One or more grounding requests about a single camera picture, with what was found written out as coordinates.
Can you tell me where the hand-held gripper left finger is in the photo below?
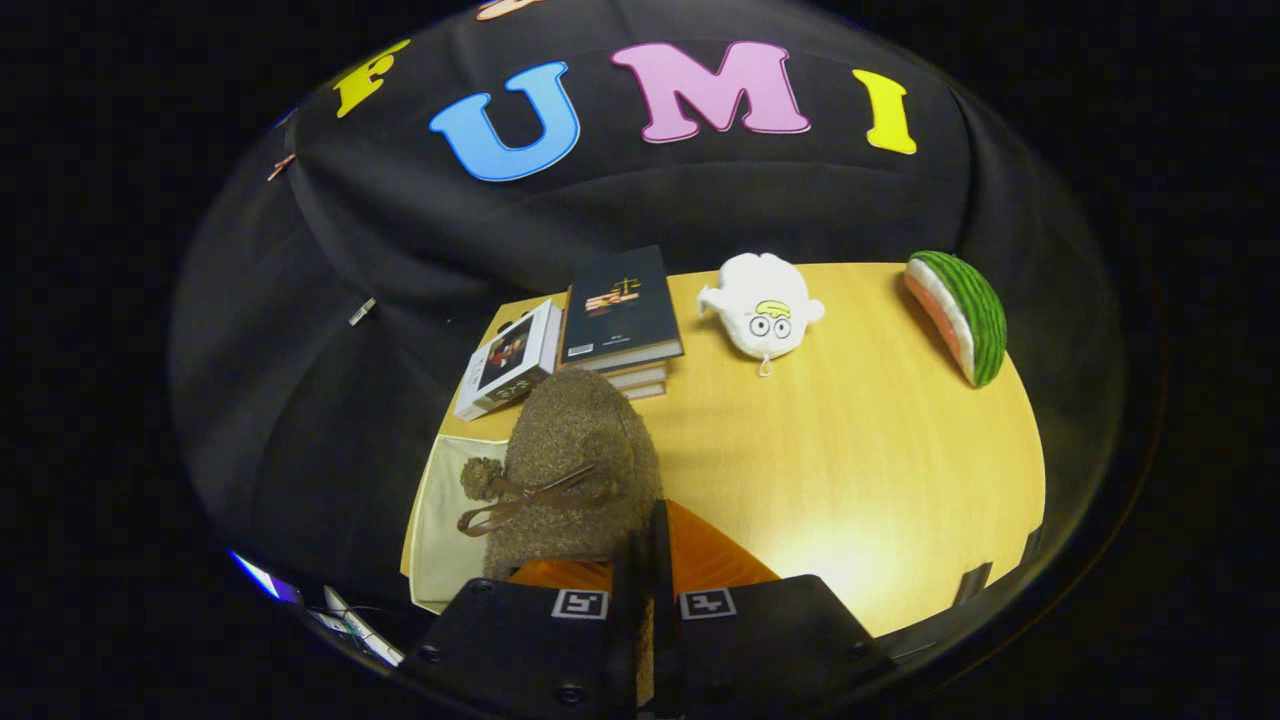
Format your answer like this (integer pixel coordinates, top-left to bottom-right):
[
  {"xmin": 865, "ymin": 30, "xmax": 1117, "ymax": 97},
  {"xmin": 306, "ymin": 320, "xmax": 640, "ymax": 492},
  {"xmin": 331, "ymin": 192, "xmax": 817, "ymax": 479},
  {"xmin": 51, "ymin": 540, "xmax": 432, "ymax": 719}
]
[{"xmin": 396, "ymin": 535, "xmax": 652, "ymax": 720}]

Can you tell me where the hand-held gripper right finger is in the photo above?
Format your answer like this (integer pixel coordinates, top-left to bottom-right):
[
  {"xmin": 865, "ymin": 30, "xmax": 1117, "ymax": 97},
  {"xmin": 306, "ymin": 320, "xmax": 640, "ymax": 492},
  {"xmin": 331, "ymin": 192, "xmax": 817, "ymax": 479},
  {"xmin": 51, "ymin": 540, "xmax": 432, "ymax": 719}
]
[{"xmin": 650, "ymin": 498, "xmax": 897, "ymax": 720}]

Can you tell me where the beige storage box grey lid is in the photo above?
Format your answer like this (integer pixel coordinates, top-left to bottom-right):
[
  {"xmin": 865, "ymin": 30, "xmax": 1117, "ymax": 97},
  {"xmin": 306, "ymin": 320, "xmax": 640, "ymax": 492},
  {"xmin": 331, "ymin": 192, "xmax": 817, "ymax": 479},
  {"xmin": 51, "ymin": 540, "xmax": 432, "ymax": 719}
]
[{"xmin": 401, "ymin": 432, "xmax": 513, "ymax": 614}]

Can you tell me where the brown fuzzy shoe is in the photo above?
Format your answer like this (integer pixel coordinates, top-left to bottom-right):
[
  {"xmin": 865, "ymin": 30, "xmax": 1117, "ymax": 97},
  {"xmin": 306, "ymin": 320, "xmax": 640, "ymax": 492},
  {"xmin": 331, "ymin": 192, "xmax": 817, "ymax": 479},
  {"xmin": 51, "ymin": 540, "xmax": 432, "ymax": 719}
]
[{"xmin": 457, "ymin": 369, "xmax": 664, "ymax": 582}]

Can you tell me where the white desk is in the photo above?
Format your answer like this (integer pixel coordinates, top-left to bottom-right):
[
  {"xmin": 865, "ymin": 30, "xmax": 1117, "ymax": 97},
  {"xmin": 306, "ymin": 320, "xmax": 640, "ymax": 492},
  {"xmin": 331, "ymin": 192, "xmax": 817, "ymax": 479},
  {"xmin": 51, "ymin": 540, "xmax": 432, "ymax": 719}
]
[{"xmin": 308, "ymin": 584, "xmax": 407, "ymax": 669}]

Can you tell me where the lit computer monitor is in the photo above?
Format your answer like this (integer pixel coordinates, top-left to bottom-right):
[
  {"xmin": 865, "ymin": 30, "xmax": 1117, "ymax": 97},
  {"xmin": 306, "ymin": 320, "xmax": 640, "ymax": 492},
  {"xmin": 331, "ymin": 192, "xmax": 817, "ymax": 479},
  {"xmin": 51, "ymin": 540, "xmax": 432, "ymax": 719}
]
[{"xmin": 228, "ymin": 548, "xmax": 302, "ymax": 606}]

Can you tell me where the white portrait cover book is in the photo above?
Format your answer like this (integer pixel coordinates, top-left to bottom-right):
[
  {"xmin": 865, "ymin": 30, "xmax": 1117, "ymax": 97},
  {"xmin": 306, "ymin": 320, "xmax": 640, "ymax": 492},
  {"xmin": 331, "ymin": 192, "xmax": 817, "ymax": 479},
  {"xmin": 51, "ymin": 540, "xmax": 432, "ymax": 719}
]
[{"xmin": 452, "ymin": 297, "xmax": 564, "ymax": 422}]

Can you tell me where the white plush toy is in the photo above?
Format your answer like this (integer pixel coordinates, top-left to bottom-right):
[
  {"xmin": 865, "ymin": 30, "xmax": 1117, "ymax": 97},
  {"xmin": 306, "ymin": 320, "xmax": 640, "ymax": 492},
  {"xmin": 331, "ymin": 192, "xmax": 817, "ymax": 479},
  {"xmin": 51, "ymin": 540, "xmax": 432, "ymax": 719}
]
[{"xmin": 696, "ymin": 251, "xmax": 827, "ymax": 379}]

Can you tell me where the dark hardcover book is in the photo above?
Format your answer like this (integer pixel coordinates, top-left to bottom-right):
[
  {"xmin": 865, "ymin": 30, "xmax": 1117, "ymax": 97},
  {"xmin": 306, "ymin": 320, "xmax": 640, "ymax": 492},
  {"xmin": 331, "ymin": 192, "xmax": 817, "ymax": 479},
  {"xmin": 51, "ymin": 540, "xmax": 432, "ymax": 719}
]
[{"xmin": 559, "ymin": 245, "xmax": 686, "ymax": 374}]

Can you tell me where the watermelon slice plush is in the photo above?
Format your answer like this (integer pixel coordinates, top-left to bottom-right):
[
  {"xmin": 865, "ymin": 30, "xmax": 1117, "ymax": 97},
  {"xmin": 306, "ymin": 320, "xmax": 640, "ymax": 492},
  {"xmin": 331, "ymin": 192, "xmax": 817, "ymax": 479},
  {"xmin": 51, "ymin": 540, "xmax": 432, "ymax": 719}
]
[{"xmin": 903, "ymin": 249, "xmax": 1009, "ymax": 390}]

